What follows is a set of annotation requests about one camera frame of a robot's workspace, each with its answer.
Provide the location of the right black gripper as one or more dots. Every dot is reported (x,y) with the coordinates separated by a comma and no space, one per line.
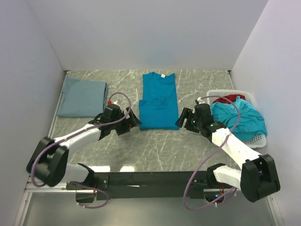
(187,118)

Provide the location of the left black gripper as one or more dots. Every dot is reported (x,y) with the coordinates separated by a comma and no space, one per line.
(128,120)

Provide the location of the bright blue t shirt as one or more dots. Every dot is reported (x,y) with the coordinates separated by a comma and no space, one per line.
(158,108)

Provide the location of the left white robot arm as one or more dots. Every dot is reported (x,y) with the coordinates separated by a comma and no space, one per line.
(49,160)

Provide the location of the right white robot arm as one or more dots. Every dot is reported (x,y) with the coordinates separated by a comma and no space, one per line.
(257,174)

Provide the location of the red t shirt in basket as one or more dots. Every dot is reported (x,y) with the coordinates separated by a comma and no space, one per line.
(229,98)

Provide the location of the folded grey-blue t shirt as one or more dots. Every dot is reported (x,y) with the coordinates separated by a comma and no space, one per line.
(82,98)

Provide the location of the teal t shirt in basket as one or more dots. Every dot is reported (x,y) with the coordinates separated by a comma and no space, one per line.
(251,121)

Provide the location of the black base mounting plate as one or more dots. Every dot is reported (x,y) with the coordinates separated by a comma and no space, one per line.
(154,184)

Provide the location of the white plastic laundry basket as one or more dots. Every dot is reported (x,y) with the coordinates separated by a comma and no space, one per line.
(257,141)

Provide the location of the aluminium rail frame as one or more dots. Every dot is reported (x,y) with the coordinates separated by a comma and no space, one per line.
(84,176)

